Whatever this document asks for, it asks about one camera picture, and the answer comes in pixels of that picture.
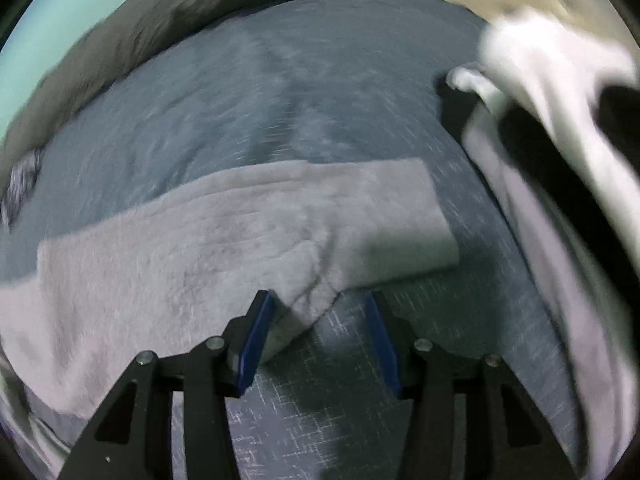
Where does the dark olive duvet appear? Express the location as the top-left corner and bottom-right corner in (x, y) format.
(0, 0), (391, 181)

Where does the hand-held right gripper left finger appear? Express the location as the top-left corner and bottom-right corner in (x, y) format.
(57, 289), (277, 480)

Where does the grey quilted sweatshirt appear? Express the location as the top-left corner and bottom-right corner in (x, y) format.
(0, 157), (461, 418)

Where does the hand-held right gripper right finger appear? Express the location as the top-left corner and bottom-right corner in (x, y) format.
(364, 290), (581, 480)

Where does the pale lavender garment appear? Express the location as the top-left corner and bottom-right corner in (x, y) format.
(462, 110), (636, 480)

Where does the black and white garment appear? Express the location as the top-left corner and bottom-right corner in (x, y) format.
(437, 5), (640, 261)

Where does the crumpled blue-grey underwear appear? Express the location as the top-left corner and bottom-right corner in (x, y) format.
(0, 147), (46, 226)

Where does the blue woven bed sheet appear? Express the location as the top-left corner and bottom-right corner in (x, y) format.
(0, 0), (586, 480)

